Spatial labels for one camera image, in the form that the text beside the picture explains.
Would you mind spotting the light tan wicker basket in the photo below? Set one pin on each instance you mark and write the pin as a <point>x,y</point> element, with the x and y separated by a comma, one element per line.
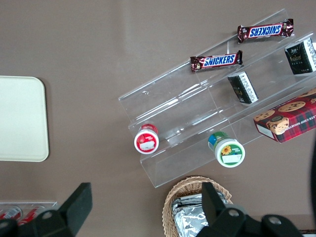
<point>185,181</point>

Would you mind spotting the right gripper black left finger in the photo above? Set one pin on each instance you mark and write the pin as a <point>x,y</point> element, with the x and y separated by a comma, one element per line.
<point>69,217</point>

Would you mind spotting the small black box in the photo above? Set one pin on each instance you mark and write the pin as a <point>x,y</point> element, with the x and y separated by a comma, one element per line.
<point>243,89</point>
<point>300,58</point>

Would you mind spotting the Snickers chocolate bar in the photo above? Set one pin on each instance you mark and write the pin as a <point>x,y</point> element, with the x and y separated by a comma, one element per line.
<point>217,61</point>
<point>265,31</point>

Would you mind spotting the clear acrylic bottle rack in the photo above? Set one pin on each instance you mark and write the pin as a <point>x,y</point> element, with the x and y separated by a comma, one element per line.
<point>49,205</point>

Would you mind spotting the red label white lid jar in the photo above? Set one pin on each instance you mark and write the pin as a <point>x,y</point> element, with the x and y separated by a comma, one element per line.
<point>146,140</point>

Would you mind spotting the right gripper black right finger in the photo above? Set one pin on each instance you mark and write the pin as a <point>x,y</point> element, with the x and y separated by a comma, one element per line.
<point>227,224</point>

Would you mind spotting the green label white lid jar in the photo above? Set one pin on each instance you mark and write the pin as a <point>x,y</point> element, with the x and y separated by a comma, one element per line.
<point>228,151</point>

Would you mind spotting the clear acrylic stepped display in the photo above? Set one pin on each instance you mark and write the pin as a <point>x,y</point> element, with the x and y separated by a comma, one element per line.
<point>172,103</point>

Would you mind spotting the red tartan cookie box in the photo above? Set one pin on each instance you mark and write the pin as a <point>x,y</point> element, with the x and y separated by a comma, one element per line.
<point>288,121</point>

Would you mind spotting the red cola bottle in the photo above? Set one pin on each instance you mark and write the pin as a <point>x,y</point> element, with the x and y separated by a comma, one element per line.
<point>11,212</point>
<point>29,214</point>

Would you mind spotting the cream rectangular tray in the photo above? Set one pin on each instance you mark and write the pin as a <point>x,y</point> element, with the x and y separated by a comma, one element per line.
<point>22,118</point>

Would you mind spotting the silver foil packet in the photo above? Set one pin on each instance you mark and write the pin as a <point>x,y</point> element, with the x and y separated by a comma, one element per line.
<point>190,197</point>
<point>187,219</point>

